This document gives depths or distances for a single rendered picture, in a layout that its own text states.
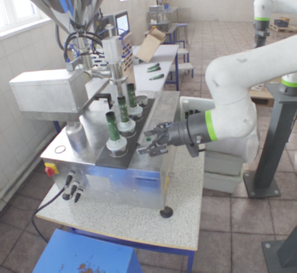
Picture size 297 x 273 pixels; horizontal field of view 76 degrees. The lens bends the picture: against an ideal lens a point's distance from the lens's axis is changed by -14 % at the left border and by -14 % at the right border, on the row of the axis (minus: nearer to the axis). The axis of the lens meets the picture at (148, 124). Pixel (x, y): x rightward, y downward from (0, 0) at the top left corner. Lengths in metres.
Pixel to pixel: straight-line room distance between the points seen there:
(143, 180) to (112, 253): 0.43
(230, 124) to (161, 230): 0.51
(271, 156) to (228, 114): 1.24
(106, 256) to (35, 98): 0.72
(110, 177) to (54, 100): 0.33
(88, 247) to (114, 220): 0.22
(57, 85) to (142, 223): 0.61
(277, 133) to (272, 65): 1.12
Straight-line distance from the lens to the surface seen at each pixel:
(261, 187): 2.06
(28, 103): 0.82
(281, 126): 1.64
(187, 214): 0.93
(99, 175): 0.83
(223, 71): 0.55
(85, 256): 1.08
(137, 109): 0.92
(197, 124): 0.62
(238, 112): 0.58
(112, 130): 0.72
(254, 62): 0.57
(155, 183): 0.76
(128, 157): 0.76
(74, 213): 1.02
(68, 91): 0.68
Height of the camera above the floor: 1.54
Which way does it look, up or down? 34 degrees down
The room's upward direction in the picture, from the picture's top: 7 degrees counter-clockwise
